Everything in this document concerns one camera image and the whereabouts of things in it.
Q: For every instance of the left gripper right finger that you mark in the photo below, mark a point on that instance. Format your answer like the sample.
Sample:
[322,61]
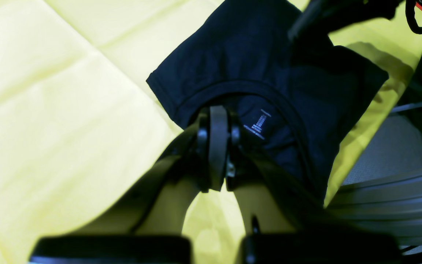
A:
[283,223]

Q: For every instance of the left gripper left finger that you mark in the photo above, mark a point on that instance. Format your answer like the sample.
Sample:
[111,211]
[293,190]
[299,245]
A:
[145,225]

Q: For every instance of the dark navy T-shirt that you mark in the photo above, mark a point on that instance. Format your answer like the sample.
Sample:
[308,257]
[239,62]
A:
[297,101]

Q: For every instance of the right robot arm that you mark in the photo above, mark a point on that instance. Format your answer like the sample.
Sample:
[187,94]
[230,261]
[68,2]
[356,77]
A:
[325,16]

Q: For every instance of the yellow table cloth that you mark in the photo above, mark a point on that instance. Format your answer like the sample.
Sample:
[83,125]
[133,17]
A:
[79,124]

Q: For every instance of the grey aluminium frame rail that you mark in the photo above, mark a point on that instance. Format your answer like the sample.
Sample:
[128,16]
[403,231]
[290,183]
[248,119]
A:
[391,204]

